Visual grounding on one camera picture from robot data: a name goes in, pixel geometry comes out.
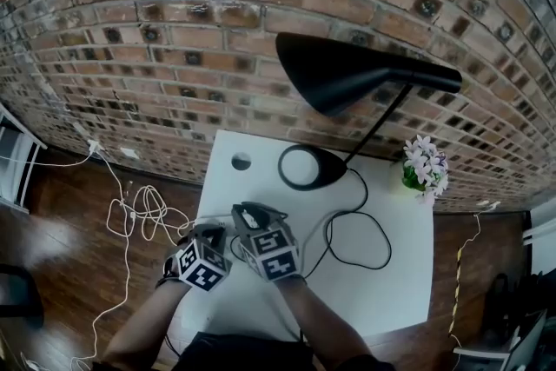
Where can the white metal shelf rack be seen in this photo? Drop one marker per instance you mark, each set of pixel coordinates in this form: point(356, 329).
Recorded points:
point(17, 160)

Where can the person's left forearm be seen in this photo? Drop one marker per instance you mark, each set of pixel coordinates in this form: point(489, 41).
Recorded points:
point(143, 326)

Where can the black desk lamp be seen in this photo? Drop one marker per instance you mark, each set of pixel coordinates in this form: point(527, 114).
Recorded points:
point(339, 74)

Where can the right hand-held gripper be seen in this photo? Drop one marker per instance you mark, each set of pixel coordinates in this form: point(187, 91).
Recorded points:
point(273, 254)

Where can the person's legs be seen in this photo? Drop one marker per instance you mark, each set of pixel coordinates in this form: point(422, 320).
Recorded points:
point(260, 354)

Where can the white flowers in pot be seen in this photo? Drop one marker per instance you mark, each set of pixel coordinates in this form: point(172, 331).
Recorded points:
point(423, 169)

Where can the white wall plug adapter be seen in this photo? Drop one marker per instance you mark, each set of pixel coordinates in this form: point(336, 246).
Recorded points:
point(95, 146)

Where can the white blank wall plate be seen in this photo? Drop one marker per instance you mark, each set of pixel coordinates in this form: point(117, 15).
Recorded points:
point(129, 153)

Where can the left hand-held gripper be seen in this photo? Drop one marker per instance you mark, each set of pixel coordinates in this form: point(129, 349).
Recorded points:
point(202, 267)

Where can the person's right forearm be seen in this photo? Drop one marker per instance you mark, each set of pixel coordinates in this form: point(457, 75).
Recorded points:
point(323, 321)

